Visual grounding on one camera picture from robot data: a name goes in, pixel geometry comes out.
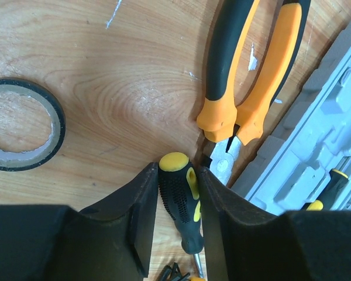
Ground black yellow thick screwdriver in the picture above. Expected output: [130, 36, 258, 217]
[159, 152, 204, 278]

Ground black tape roll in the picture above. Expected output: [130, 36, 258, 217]
[0, 78, 66, 172]

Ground orange black hex key set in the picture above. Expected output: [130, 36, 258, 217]
[157, 262, 206, 281]

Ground grey plastic tool case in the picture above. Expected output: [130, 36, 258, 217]
[232, 21, 351, 215]

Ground black yellow slim screwdriver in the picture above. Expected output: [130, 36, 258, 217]
[302, 169, 349, 211]

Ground orange black pliers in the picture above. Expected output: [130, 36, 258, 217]
[197, 1, 311, 184]

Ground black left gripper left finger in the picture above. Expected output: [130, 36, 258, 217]
[78, 162, 159, 279]

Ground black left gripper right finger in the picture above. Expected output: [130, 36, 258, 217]
[198, 168, 284, 280]

